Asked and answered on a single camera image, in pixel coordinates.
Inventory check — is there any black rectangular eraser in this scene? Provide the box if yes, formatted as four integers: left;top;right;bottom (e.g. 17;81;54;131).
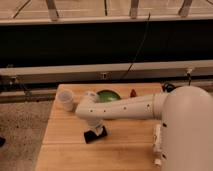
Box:
84;127;107;143

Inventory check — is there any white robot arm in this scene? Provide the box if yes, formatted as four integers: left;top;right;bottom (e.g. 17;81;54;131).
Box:
76;86;213;171

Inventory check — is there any green bowl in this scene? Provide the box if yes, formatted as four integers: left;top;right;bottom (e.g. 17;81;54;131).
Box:
97;90;121;102

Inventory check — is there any translucent plastic cup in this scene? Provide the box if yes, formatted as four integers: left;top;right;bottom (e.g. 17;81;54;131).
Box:
56;89;74;111

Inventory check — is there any white toothpaste tube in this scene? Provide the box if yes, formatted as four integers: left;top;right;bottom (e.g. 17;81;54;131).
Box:
153;124;162;166

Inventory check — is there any black cable bundle on floor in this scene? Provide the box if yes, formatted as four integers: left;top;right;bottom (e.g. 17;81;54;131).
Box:
161;71;194;93

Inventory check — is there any black hanging cable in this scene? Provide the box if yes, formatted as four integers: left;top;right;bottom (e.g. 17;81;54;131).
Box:
119;12;152;81

